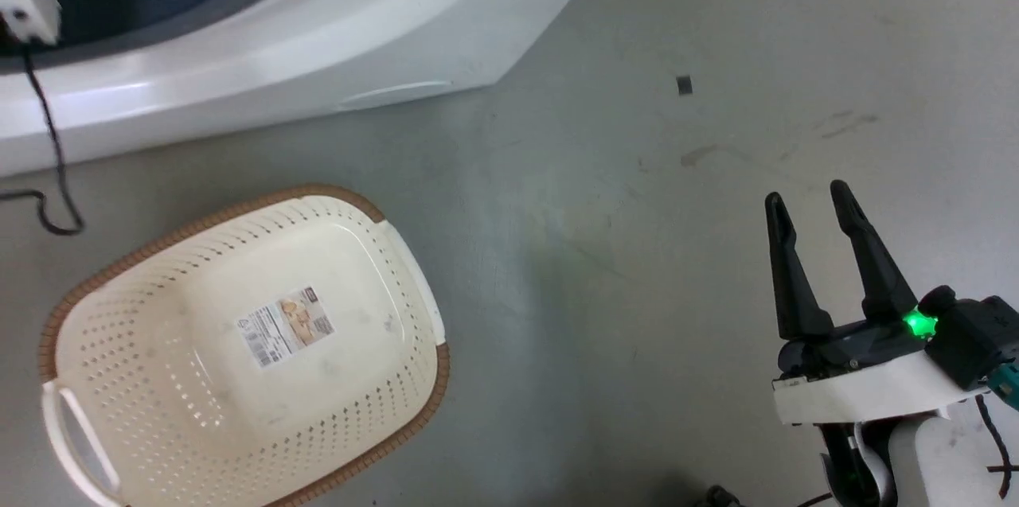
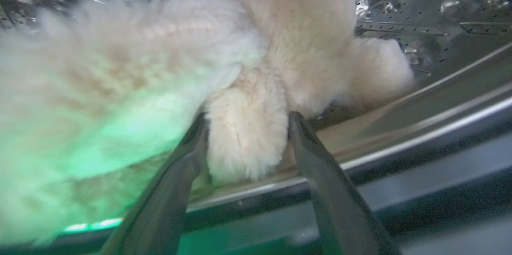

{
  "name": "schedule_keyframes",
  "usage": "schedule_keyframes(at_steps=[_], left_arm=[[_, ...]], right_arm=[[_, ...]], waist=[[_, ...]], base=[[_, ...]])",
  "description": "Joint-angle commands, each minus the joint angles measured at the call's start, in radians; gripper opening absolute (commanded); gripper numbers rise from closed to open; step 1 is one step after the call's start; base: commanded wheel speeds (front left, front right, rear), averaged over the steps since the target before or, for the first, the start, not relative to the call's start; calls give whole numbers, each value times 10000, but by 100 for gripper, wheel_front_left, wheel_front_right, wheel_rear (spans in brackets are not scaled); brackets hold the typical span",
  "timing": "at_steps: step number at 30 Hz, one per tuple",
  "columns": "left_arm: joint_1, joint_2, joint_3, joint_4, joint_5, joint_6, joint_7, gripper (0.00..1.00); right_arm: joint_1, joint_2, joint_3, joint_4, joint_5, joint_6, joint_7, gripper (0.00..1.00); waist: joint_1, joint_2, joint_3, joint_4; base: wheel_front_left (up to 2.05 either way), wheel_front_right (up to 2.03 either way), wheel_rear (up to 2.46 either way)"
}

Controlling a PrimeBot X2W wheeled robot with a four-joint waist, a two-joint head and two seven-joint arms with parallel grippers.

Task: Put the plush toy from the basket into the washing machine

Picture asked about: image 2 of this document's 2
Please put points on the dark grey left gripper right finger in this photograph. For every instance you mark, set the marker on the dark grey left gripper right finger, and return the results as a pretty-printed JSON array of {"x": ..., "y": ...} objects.
[{"x": 340, "y": 207}]

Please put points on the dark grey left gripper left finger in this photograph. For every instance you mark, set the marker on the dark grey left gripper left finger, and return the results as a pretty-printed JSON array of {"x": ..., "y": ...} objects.
[{"x": 160, "y": 207}]

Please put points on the cream white plush toy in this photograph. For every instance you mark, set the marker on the cream white plush toy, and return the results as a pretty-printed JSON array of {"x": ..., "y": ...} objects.
[{"x": 160, "y": 67}]

